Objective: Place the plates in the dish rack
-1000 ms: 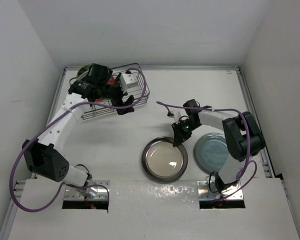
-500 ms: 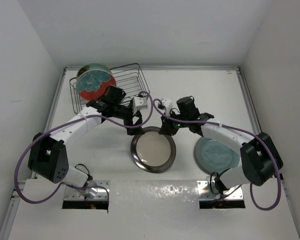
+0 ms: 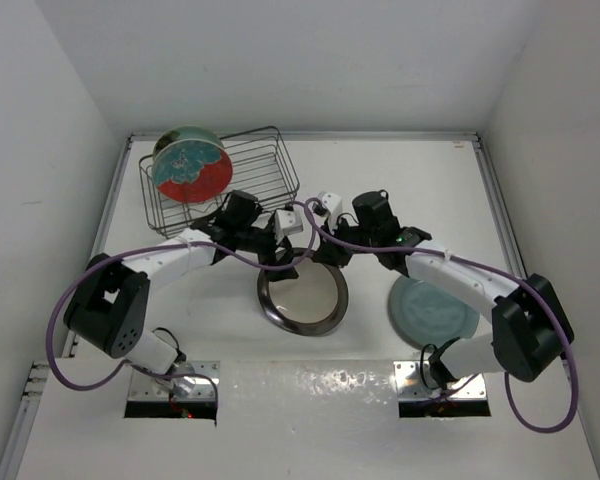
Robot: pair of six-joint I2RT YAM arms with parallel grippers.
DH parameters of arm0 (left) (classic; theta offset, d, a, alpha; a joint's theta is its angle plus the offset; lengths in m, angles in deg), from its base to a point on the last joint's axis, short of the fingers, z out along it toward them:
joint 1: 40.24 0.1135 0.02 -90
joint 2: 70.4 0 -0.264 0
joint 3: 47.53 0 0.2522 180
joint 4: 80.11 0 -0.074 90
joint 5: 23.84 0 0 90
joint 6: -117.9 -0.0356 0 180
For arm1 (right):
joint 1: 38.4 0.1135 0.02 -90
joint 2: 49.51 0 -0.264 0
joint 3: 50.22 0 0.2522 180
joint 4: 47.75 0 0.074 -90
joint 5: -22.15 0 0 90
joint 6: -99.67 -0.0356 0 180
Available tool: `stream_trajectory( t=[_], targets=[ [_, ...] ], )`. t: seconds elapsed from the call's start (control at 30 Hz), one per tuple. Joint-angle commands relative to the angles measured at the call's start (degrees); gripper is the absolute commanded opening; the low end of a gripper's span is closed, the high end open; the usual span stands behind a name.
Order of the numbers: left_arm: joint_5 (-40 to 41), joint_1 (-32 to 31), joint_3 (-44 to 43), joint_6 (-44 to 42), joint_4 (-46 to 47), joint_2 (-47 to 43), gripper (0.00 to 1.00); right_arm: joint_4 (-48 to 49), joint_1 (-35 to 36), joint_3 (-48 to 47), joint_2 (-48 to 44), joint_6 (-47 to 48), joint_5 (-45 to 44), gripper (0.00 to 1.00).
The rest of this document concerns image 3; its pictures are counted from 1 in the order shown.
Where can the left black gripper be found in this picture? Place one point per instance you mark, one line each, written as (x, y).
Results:
(285, 257)

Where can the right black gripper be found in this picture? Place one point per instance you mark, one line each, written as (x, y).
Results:
(329, 249)

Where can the brown rimmed cream plate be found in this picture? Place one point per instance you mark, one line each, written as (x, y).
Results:
(311, 305)

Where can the light blue ceramic plate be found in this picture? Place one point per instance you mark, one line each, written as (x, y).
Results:
(421, 314)

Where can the red and teal floral plate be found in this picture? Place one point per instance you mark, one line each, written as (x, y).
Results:
(192, 171)

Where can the mint green flower plate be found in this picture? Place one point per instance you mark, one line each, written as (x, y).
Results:
(186, 133)

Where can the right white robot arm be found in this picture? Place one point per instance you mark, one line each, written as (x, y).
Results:
(529, 328)

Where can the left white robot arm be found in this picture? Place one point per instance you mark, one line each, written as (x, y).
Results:
(109, 305)

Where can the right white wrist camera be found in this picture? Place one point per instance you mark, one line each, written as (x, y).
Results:
(329, 208)

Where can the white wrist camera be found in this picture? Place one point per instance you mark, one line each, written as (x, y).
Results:
(329, 208)
(286, 223)

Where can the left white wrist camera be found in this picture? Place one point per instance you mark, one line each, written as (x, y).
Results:
(286, 223)

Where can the wire dish rack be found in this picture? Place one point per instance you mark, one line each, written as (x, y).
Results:
(261, 167)

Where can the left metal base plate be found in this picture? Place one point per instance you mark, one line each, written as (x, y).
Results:
(197, 386)

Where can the metal base plate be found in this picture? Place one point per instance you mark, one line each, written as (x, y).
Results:
(410, 388)
(197, 386)

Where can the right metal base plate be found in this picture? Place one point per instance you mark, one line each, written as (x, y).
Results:
(410, 388)

